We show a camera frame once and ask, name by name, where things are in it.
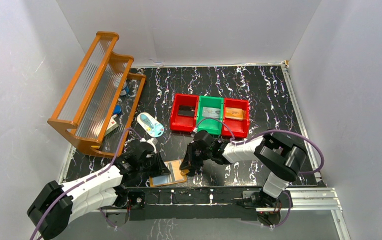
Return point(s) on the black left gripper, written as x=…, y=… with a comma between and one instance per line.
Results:
x=156, y=160

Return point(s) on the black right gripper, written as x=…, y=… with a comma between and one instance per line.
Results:
x=188, y=161

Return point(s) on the orange leather card holder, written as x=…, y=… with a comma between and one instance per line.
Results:
x=174, y=177

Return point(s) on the white credit card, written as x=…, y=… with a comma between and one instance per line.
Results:
x=210, y=112

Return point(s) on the gold credit card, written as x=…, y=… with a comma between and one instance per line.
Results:
x=234, y=113

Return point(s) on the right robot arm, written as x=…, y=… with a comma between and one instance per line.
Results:
x=282, y=156

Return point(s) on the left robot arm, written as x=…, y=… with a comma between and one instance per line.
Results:
x=57, y=205

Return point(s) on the black card in red bin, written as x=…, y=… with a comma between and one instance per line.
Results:
x=186, y=111

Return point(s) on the red plastic bin left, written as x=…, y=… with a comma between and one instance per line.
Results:
x=179, y=123

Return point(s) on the red plastic bin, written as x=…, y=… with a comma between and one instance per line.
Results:
x=238, y=128
x=179, y=123

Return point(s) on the white blue tube package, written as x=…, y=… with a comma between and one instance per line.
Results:
x=153, y=127

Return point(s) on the green plastic bin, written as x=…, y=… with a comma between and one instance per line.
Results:
x=208, y=124

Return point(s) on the white green small box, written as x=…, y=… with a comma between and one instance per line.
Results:
x=112, y=125

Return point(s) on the red plastic bin right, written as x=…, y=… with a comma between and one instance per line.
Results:
x=238, y=128

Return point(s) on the blue cap container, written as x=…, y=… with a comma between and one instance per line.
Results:
x=117, y=110

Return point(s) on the blue white bottle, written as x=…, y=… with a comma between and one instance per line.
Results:
x=123, y=85

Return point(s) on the orange wooden shelf rack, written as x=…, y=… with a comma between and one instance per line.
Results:
x=85, y=109

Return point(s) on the aluminium frame rail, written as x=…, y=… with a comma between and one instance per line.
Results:
x=214, y=186

